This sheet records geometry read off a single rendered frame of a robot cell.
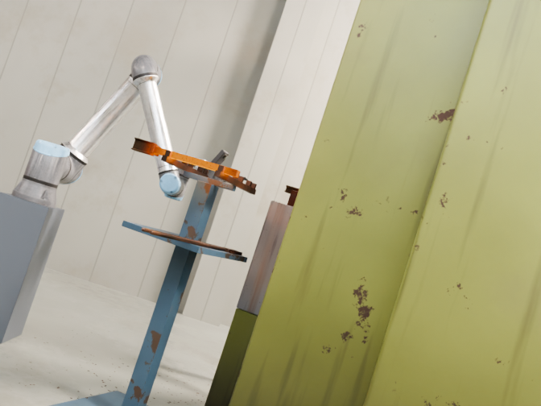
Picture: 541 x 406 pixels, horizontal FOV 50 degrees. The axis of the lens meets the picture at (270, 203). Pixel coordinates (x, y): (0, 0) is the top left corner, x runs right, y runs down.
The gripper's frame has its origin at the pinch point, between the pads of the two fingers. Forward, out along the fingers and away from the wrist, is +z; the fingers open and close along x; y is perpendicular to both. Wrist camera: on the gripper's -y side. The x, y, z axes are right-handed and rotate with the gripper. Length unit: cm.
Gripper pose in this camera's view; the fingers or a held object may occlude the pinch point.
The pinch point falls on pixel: (242, 176)
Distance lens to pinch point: 262.7
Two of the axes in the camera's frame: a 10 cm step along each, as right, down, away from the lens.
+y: -3.1, 9.5, -0.6
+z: 8.8, 2.6, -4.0
